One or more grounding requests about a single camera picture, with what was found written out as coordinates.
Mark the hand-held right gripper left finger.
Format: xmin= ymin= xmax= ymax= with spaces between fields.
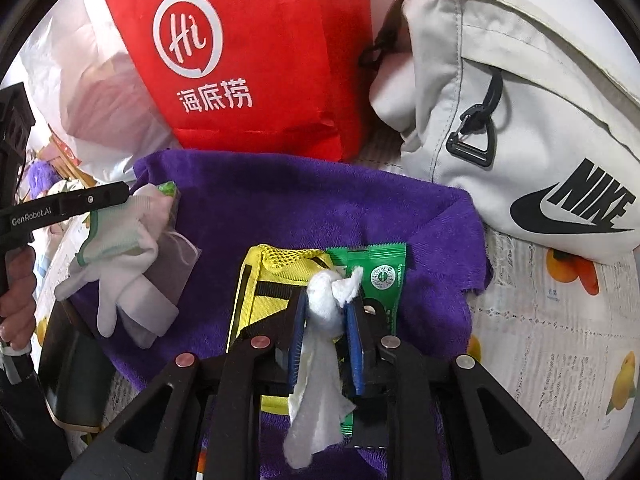
xmin=60 ymin=291 xmax=309 ymax=480

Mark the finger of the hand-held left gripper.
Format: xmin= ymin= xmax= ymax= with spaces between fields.
xmin=65 ymin=181 xmax=132 ymax=217

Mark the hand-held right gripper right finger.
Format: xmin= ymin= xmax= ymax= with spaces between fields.
xmin=345 ymin=299 xmax=583 ymax=480

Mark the white glove with green trim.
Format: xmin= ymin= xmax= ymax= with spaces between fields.
xmin=55 ymin=184 xmax=176 ymax=338

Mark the white tissue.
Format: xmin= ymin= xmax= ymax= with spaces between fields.
xmin=284 ymin=266 xmax=365 ymax=470

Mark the person's left hand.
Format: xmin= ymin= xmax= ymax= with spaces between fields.
xmin=0 ymin=249 xmax=37 ymax=347

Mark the purple fluffy toy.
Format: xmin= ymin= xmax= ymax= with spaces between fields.
xmin=25 ymin=162 xmax=56 ymax=196

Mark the light green tissue pack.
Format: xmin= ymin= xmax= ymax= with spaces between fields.
xmin=157 ymin=181 xmax=180 ymax=211

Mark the yellow mesh pouch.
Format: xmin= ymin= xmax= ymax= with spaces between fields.
xmin=226 ymin=244 xmax=335 ymax=413

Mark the green wet wipe packet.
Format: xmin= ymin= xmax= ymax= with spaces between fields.
xmin=325 ymin=241 xmax=407 ymax=448

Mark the white plastic bag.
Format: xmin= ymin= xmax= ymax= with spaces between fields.
xmin=20 ymin=0 xmax=183 ymax=183

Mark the purple towel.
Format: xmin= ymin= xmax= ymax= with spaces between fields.
xmin=67 ymin=149 xmax=493 ymax=480

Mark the dark green box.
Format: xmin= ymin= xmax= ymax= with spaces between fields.
xmin=37 ymin=300 xmax=118 ymax=431

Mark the red paper bag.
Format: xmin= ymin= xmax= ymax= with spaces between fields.
xmin=102 ymin=0 xmax=375 ymax=163

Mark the grey waist bag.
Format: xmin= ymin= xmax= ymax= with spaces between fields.
xmin=359 ymin=0 xmax=640 ymax=266

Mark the sheer drawstring pouch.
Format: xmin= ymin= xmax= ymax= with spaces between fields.
xmin=120 ymin=220 xmax=202 ymax=350

